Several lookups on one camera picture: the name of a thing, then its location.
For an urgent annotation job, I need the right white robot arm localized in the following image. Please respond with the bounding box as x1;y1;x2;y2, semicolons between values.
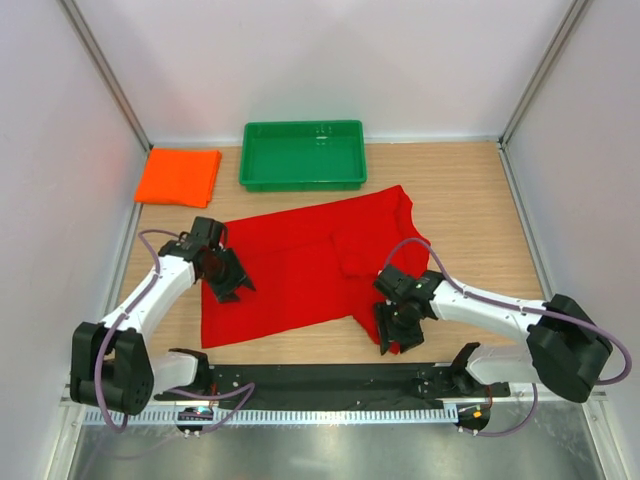
373;265;612;403

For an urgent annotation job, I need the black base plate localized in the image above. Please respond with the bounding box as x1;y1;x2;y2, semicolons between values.
154;361;511;409

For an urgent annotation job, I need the white slotted cable duct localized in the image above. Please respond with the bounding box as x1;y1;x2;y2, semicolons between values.
82;407;459;426

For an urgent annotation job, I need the aluminium front rail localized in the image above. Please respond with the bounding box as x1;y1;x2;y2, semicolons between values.
59;360;609;407

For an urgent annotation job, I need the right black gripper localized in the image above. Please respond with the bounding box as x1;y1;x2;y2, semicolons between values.
374;299;424;354

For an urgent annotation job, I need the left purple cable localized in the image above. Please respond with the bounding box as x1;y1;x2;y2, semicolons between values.
94;228;256;434

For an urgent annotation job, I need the green plastic tray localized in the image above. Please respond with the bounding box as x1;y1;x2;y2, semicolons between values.
238;120;368;192

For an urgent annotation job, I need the left aluminium frame post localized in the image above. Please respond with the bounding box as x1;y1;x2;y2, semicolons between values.
57;0;152;152

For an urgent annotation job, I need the aluminium frame post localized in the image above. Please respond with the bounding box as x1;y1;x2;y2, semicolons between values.
57;0;152;152
498;0;592;150

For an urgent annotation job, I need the folded orange t shirt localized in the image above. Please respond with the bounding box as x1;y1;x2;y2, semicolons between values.
134;148;222;208

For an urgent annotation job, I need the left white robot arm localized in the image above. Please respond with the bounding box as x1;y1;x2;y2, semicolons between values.
69;217;254;416

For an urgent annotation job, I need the right aluminium frame post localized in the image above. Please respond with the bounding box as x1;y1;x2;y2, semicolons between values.
498;0;592;150

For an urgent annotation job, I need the red t shirt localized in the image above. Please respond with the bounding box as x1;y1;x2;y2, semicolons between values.
201;185;429;348

